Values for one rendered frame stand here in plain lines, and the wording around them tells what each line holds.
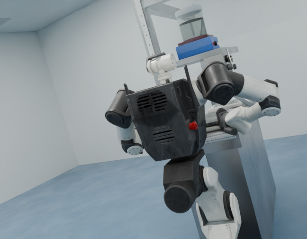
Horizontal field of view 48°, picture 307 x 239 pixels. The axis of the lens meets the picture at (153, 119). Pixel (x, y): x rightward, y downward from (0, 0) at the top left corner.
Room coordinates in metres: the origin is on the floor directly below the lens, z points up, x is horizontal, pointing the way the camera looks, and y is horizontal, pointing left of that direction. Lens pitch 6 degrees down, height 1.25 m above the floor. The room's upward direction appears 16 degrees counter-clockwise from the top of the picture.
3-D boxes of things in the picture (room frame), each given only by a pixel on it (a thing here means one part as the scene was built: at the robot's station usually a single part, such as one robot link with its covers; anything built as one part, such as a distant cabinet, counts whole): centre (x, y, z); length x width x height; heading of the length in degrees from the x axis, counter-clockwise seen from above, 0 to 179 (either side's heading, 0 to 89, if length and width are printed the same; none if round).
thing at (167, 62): (1.46, -0.10, 1.30); 0.10 x 0.07 x 0.09; 66
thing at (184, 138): (1.41, -0.07, 1.10); 0.34 x 0.30 x 0.36; 66
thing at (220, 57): (1.91, -0.43, 1.20); 0.22 x 0.11 x 0.20; 156
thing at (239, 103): (2.46, -0.54, 0.95); 0.25 x 0.24 x 0.02; 68
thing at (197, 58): (2.15, -0.39, 1.31); 0.62 x 0.38 x 0.04; 156
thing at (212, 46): (1.97, -0.36, 1.37); 0.21 x 0.20 x 0.09; 66
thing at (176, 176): (1.38, -0.06, 0.83); 0.28 x 0.13 x 0.18; 156
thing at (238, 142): (2.49, -0.55, 0.83); 1.30 x 0.29 x 0.10; 156
